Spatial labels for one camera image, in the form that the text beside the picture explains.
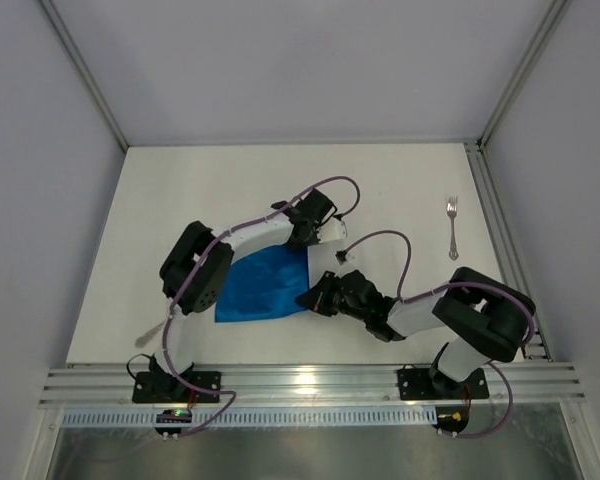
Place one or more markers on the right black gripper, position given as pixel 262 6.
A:
pixel 323 293

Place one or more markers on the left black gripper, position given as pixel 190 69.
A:
pixel 305 235

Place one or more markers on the blue cloth napkin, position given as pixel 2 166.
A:
pixel 264 286

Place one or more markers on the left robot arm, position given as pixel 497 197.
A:
pixel 195 271

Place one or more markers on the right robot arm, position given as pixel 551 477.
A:
pixel 491 320

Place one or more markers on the silver fork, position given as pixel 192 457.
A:
pixel 451 211

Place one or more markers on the right controller board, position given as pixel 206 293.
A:
pixel 451 420

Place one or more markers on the controller board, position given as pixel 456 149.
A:
pixel 172 422
pixel 451 420

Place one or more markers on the silver table knife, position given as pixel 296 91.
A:
pixel 146 337

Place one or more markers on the left controller board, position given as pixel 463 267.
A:
pixel 172 422

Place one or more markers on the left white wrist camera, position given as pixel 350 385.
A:
pixel 333 230

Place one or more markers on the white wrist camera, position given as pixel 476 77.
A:
pixel 344 256
pixel 333 230

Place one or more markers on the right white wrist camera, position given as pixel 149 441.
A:
pixel 344 256

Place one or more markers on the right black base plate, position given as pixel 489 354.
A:
pixel 427 383

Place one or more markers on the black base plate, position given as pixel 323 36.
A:
pixel 427 383
pixel 157 388

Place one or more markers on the slotted grey cable duct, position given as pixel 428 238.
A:
pixel 252 417

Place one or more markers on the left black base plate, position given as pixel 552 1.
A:
pixel 157 388

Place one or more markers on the right side aluminium rail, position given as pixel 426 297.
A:
pixel 506 254

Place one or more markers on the aluminium rail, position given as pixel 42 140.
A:
pixel 314 385
pixel 506 254

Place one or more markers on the aluminium front rail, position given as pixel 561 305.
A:
pixel 314 385

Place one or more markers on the right aluminium frame post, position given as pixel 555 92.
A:
pixel 532 53

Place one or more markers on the aluminium frame post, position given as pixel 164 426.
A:
pixel 532 53
pixel 61 31

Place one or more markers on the left aluminium frame post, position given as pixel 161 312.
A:
pixel 61 31

